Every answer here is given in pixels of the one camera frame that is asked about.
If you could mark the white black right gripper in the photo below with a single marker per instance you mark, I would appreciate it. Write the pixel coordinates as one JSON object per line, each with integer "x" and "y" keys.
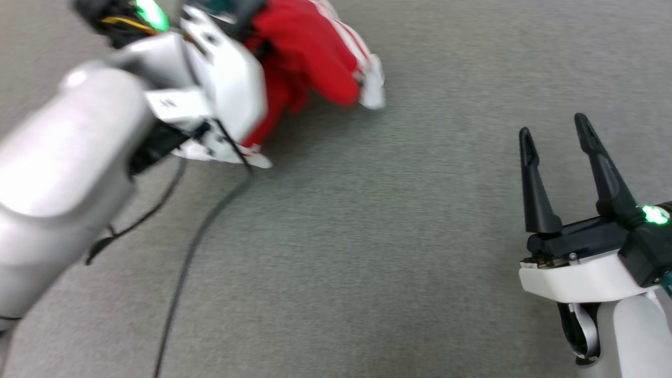
{"x": 572, "y": 275}

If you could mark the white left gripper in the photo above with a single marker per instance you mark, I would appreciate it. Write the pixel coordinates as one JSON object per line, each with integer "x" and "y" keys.
{"x": 231, "y": 79}

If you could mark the red white baseball jersey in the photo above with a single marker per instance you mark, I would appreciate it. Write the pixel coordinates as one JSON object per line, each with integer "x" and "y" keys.
{"x": 310, "y": 47}

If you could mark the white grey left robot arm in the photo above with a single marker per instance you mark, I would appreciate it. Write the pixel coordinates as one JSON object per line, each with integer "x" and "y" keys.
{"x": 63, "y": 157}

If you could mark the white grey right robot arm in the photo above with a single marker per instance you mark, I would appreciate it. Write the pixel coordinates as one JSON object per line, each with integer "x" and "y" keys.
{"x": 630, "y": 341}

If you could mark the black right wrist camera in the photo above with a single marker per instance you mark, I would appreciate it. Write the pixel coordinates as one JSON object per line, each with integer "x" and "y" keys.
{"x": 648, "y": 252}

